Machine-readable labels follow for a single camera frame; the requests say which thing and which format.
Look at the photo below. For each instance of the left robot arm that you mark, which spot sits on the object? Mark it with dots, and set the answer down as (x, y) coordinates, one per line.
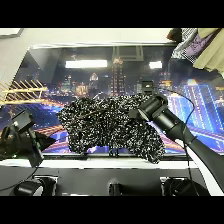
(29, 188)

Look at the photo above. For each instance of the black white-speckled garment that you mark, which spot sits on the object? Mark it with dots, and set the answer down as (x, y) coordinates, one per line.
(100, 126)

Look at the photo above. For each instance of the brown garment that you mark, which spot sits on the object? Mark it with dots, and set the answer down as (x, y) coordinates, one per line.
(174, 34)

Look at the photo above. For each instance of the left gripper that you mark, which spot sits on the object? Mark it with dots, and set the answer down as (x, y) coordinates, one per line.
(13, 143)

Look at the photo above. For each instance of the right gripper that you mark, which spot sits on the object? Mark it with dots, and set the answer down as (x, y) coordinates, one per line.
(135, 114)

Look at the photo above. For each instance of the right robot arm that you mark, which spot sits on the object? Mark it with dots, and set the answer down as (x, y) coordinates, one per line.
(173, 125)

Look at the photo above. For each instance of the beige garment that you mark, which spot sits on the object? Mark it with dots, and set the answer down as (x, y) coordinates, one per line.
(211, 55)

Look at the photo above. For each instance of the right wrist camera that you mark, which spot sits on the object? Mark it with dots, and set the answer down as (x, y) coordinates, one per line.
(148, 87)

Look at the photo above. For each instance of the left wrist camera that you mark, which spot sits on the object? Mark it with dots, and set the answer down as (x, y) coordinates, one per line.
(22, 120)

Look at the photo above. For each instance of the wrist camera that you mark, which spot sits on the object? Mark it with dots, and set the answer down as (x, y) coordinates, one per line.
(22, 120)
(148, 87)

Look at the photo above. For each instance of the checked shirt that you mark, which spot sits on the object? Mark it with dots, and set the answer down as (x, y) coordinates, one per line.
(186, 43)

